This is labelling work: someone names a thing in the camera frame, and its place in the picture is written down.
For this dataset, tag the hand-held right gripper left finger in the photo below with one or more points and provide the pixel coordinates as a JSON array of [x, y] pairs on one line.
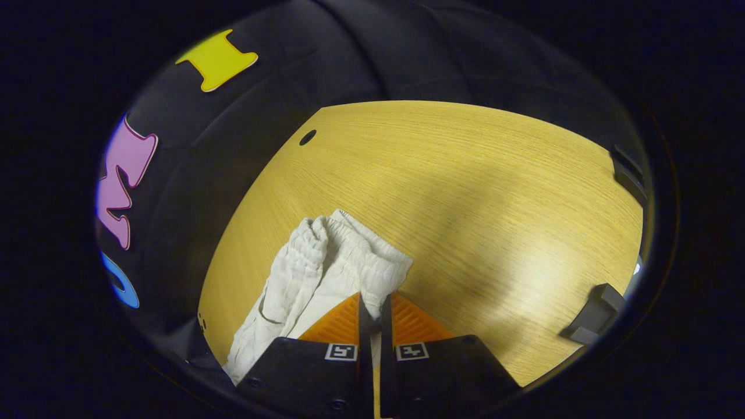
[[364, 372]]

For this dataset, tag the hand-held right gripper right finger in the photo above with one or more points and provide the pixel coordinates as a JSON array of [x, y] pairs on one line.
[[388, 372]]

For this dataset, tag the white jeans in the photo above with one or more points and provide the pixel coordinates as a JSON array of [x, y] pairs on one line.
[[326, 267]]

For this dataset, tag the black backdrop cloth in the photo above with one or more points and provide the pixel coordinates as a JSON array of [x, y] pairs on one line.
[[244, 128]]

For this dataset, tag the black table edge bracket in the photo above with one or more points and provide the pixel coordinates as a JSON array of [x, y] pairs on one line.
[[593, 317], [628, 177]]

